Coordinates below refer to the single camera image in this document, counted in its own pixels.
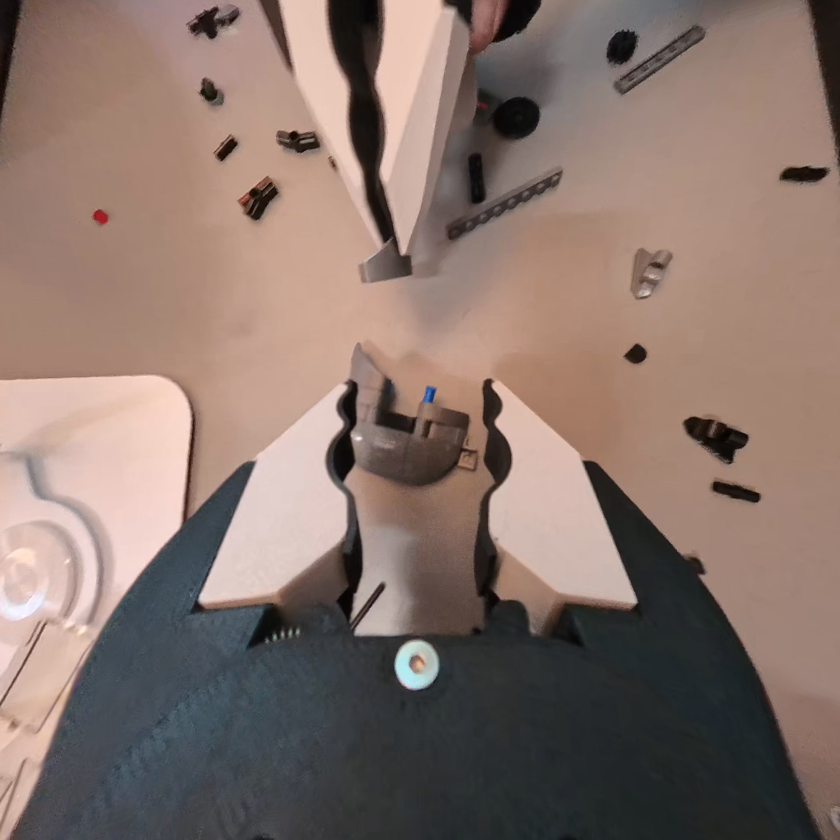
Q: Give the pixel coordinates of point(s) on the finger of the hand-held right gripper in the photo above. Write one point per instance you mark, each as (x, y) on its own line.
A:
(315, 65)
(426, 98)

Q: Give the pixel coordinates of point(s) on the long grey lego plate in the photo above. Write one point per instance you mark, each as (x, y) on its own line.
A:
(505, 203)

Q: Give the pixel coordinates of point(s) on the long black lego connector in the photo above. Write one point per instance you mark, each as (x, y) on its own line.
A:
(296, 139)

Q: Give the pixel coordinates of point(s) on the black lego axle pin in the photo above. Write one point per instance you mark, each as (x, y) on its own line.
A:
(804, 174)
(735, 491)

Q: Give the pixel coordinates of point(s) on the grey lego assembly blue pins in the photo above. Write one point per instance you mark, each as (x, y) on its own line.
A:
(407, 453)

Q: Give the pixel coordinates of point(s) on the black connector with brown axle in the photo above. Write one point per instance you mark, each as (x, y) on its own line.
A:
(258, 197)

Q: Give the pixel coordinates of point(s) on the clear sticker sheet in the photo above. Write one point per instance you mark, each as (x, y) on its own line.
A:
(26, 682)

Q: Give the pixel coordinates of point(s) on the thick black lego pin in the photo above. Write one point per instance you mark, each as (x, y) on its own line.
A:
(476, 177)

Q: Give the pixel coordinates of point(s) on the person's right hand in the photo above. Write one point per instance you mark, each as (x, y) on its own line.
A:
(485, 23)

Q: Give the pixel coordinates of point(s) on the black lego bush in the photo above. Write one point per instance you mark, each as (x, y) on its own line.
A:
(694, 563)

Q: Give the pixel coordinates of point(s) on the black lego gear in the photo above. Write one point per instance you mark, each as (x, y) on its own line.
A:
(621, 46)

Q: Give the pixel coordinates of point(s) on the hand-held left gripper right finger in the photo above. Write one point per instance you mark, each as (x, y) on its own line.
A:
(558, 525)

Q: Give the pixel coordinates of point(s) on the grey curved lego panel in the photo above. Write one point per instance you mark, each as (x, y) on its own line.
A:
(385, 266)

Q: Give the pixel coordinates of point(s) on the grey triangular lego piece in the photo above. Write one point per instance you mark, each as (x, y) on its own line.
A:
(649, 272)

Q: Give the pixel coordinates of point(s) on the black lego pin connector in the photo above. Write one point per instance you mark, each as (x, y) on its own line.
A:
(225, 147)

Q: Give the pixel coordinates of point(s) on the black lego disc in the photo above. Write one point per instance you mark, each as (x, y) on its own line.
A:
(516, 117)

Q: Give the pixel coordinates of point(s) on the dark tile with orange stripe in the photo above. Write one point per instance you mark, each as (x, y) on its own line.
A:
(484, 103)

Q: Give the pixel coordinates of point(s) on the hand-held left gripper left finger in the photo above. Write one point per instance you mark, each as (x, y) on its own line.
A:
(275, 525)

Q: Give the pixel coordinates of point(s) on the grey and black lego clip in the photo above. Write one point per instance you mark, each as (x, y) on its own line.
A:
(211, 90)

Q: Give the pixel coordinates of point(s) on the black rounded lego piece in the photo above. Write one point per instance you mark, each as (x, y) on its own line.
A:
(634, 354)

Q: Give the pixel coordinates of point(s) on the grey lego beam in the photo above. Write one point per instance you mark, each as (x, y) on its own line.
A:
(659, 59)

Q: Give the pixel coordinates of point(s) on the black lego wedge panel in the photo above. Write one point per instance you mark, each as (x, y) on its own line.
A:
(715, 436)

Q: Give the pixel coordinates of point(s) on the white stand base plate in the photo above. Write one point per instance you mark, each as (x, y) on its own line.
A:
(118, 446)

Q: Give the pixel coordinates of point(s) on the black lego cross connector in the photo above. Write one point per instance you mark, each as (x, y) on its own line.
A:
(213, 19)

